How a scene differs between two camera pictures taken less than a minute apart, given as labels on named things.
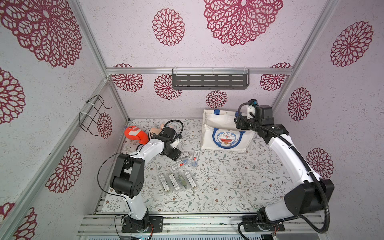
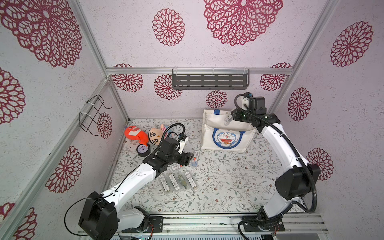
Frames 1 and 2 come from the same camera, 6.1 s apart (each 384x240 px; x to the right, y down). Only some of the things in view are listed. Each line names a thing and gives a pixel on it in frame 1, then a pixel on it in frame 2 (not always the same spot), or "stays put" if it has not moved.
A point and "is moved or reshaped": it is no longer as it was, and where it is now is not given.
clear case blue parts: x=180 y=163 stays put
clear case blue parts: x=194 y=163 stays put
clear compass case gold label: x=184 y=154 is moved or reshaped
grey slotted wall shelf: x=210 y=78 stays put
